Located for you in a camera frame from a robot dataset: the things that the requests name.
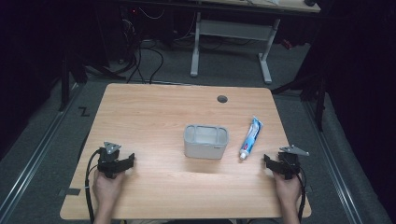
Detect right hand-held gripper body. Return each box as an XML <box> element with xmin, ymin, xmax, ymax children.
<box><xmin>277</xmin><ymin>145</ymin><xmax>310</xmax><ymax>181</ymax></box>

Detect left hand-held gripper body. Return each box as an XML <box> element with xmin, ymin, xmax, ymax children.
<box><xmin>96</xmin><ymin>141</ymin><xmax>123</xmax><ymax>180</ymax></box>

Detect person's right hand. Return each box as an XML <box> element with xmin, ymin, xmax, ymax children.
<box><xmin>273</xmin><ymin>172</ymin><xmax>303</xmax><ymax>207</ymax></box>

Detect person's left hand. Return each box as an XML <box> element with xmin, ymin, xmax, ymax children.
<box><xmin>92</xmin><ymin>169</ymin><xmax>126</xmax><ymax>207</ymax></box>

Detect blue white toothpaste tube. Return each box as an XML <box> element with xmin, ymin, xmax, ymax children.
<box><xmin>238</xmin><ymin>116</ymin><xmax>264</xmax><ymax>161</ymax></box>

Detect black tape strip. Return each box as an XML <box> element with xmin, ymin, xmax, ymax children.
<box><xmin>58</xmin><ymin>188</ymin><xmax>82</xmax><ymax>197</ymax></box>

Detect grey plastic storage box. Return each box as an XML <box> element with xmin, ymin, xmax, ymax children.
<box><xmin>182</xmin><ymin>123</ymin><xmax>230</xmax><ymax>161</ymax></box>

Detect black metal stand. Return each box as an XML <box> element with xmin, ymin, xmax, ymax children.
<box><xmin>58</xmin><ymin>50</ymin><xmax>89</xmax><ymax>113</ymax></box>
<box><xmin>270</xmin><ymin>69</ymin><xmax>329</xmax><ymax>133</ymax></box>

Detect desk with white metal legs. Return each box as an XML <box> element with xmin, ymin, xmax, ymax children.
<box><xmin>189</xmin><ymin>0</ymin><xmax>322</xmax><ymax>85</ymax></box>

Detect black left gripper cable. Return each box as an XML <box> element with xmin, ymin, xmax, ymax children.
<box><xmin>84</xmin><ymin>148</ymin><xmax>105</xmax><ymax>224</ymax></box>

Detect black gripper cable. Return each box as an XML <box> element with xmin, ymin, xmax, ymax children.
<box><xmin>296</xmin><ymin>173</ymin><xmax>308</xmax><ymax>223</ymax></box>
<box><xmin>84</xmin><ymin>148</ymin><xmax>105</xmax><ymax>224</ymax></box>

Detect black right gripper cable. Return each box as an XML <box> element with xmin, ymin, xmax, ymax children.
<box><xmin>296</xmin><ymin>173</ymin><xmax>308</xmax><ymax>223</ymax></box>

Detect metal floor rail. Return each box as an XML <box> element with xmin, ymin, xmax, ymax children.
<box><xmin>302</xmin><ymin>99</ymin><xmax>364</xmax><ymax>224</ymax></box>
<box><xmin>0</xmin><ymin>83</ymin><xmax>82</xmax><ymax>218</ymax></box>

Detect black floor cables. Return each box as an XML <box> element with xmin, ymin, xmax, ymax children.
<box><xmin>120</xmin><ymin>12</ymin><xmax>165</xmax><ymax>85</ymax></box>

